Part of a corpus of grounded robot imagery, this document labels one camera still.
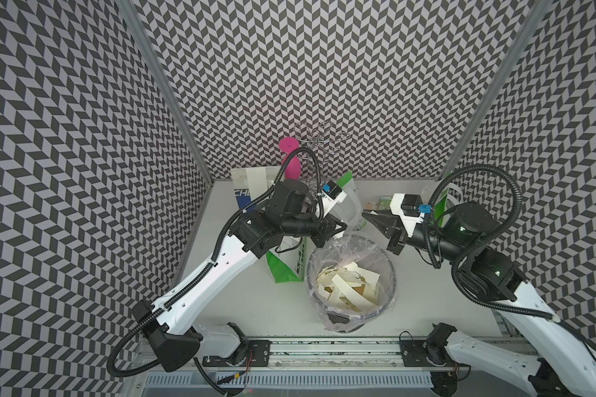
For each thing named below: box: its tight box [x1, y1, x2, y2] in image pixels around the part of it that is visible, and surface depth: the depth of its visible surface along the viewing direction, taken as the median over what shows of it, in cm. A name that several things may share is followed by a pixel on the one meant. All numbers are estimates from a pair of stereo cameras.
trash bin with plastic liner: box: [306, 234, 398, 334], surface depth 72 cm
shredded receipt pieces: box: [315, 261, 380, 313], surface depth 74 cm
